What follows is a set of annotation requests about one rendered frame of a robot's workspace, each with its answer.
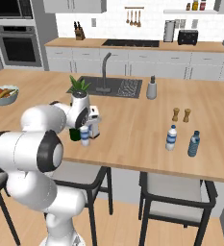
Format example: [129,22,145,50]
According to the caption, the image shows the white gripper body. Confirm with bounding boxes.
[87,116,102,140]

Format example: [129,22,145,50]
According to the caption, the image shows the white plastic bottle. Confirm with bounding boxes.
[80,125,90,148]

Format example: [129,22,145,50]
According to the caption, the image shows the dark green glass bottle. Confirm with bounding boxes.
[68,127,83,142]

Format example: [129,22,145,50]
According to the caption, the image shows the green potted plant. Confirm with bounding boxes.
[67,74,92,96]

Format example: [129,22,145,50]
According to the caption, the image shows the dark grey sink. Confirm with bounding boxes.
[66,75,143,100]

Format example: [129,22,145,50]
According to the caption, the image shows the grey tap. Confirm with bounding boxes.
[95,52,113,94]

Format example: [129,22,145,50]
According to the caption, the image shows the grey soap dispenser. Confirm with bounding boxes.
[145,75,159,101]

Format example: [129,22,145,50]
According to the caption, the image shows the white bottle with blue label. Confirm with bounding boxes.
[164,124,178,152]

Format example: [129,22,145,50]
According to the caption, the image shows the white lower cupboards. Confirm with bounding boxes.
[44,45,224,83]

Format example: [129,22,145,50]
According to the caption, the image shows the white cupboards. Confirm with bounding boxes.
[44,45,224,83]
[42,0,108,14]

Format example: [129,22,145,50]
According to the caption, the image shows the black hob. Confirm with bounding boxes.
[100,38,161,49]

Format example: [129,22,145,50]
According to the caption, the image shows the wooden knife block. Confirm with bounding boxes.
[72,20,87,41]

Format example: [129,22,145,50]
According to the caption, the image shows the grey bowl of fruit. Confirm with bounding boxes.
[0,85,21,107]

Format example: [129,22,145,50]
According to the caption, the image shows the blue plastic bottle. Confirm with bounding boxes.
[187,130,202,159]

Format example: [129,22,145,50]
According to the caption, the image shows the grey cutting board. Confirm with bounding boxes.
[162,19,176,43]

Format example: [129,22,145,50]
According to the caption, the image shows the white upper cupboards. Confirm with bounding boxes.
[42,0,108,14]

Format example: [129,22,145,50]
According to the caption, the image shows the black toaster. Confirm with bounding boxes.
[177,29,200,46]

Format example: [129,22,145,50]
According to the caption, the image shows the steel microwave oven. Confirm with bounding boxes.
[0,0,35,20]

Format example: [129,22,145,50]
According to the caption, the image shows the steel wall oven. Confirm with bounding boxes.
[0,24,44,68]

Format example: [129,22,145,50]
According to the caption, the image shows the white wall shelf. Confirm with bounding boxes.
[162,9,219,15]

